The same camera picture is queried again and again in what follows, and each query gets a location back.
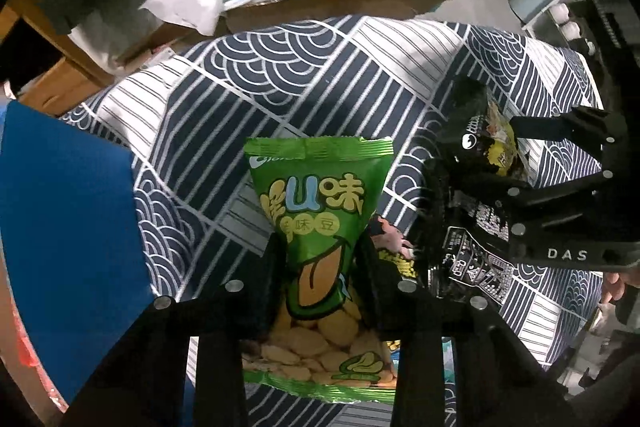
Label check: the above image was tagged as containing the black noodle snack bag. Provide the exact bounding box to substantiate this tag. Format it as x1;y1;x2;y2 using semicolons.
418;76;527;307

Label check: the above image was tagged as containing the person's right hand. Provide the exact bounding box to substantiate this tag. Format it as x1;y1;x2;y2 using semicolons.
601;267;640;303

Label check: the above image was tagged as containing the blue-rimmed cardboard box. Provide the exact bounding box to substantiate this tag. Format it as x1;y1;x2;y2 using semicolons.
1;102;152;426

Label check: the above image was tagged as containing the wooden cabinet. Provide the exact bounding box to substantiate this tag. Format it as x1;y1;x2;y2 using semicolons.
1;0;114;116

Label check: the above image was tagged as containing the metal shoe rack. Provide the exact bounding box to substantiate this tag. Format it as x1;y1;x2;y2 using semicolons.
523;0;597;56

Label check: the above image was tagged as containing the green bean snack bag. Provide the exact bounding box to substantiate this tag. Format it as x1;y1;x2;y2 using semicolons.
242;136;397;402

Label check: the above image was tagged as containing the navy white patterned tablecloth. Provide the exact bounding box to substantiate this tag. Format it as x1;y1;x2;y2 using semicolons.
64;16;601;300

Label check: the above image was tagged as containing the large brown cardboard box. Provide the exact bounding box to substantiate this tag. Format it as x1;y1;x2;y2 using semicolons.
117;0;454;68

